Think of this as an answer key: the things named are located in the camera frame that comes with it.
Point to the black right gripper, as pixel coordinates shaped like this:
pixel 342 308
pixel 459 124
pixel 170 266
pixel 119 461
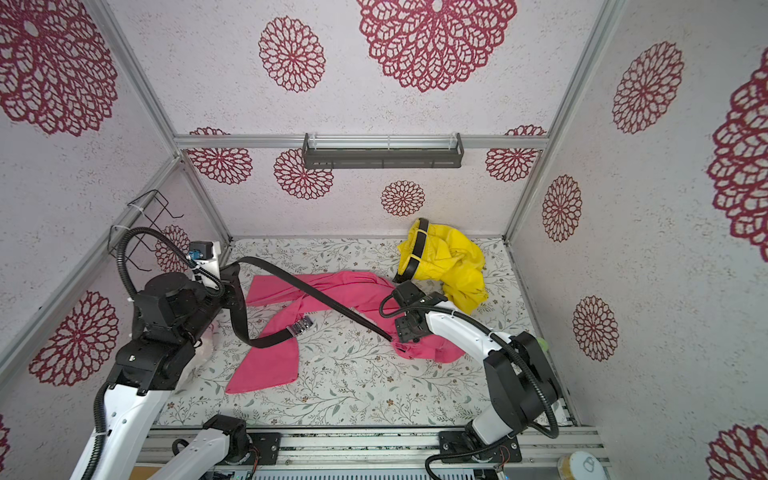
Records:
pixel 411 294

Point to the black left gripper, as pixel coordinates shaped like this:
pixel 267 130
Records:
pixel 227 294

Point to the pink trousers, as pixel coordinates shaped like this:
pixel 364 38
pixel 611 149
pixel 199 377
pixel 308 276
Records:
pixel 279 365

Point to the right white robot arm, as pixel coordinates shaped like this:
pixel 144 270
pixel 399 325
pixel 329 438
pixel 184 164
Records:
pixel 522 385

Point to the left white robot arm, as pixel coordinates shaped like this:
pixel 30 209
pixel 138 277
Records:
pixel 141 381

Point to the yellow trousers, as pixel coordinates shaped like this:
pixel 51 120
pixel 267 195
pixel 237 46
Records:
pixel 451 258

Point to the white plush toy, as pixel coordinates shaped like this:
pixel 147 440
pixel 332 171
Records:
pixel 204 349

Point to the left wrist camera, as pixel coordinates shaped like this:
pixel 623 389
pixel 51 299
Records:
pixel 206 256

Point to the black wire wall rack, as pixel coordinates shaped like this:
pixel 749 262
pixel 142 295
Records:
pixel 145 253

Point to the metal base rail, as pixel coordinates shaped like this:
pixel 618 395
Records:
pixel 403 451

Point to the black wall shelf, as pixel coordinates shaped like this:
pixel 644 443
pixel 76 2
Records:
pixel 382 153

